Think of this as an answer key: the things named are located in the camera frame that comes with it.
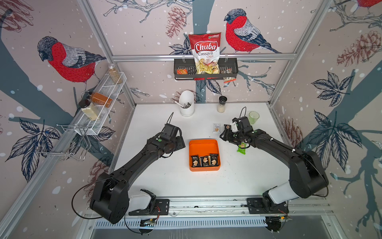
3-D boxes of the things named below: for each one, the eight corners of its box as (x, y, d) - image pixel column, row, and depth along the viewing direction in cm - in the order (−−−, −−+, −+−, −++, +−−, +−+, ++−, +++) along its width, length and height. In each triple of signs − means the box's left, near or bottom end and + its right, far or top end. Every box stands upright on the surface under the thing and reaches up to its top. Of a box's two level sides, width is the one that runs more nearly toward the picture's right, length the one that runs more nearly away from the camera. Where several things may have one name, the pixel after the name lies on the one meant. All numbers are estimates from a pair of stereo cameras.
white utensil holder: (180, 118, 114) (178, 103, 102) (181, 105, 123) (179, 90, 110) (194, 117, 114) (193, 103, 102) (194, 105, 123) (194, 90, 110)
